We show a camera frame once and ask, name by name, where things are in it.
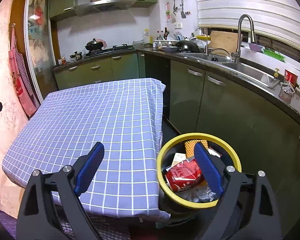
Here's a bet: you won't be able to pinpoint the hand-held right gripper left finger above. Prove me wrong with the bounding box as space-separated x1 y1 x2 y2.
16 142 105 240

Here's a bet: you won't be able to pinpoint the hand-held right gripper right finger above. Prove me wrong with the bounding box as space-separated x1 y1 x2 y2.
194 142 282 240

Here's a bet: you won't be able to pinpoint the yellow sponge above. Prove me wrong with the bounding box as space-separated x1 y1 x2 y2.
184 140 208 159

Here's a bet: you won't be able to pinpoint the yellow rimmed black trash bin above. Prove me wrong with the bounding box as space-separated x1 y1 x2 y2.
156 132 242 222

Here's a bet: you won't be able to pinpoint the red checked apron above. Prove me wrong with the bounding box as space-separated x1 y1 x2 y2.
8 25 38 117

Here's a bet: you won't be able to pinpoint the green lower cabinets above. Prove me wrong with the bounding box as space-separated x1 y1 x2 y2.
52 50 300 230

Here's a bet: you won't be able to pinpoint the green cabinets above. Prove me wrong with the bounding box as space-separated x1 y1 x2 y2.
49 0 158 22
52 50 300 230

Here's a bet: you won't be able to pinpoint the printed sliding door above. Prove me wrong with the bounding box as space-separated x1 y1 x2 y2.
24 0 59 100

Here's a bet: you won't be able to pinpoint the steel sink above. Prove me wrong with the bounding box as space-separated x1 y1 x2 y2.
177 51 280 89

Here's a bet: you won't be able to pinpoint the grey rag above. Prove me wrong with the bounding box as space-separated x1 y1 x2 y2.
280 81 297 95

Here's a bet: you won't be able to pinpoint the glass pot lid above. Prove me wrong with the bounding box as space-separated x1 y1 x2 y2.
206 48 232 62

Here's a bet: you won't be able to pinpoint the black wok with lid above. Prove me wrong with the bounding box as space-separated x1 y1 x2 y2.
84 38 107 52

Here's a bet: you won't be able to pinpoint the gas stove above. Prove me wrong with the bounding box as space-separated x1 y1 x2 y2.
84 44 135 57

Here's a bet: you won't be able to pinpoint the green upper cabinets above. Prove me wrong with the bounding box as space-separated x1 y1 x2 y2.
49 0 158 22

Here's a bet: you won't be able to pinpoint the wooden cutting board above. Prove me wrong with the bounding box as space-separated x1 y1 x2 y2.
209 30 243 54

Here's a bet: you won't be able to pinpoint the purple plastic basket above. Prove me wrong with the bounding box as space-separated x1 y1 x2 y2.
249 42 264 52

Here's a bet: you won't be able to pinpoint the green plastic basket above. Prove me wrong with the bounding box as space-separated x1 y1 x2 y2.
262 49 285 62

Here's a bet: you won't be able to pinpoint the white dish rack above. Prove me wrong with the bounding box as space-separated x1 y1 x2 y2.
154 32 190 48

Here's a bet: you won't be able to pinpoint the tall steel faucet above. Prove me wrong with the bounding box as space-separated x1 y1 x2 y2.
231 14 255 63

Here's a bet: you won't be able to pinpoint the white window blind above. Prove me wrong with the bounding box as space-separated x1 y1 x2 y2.
195 0 300 68

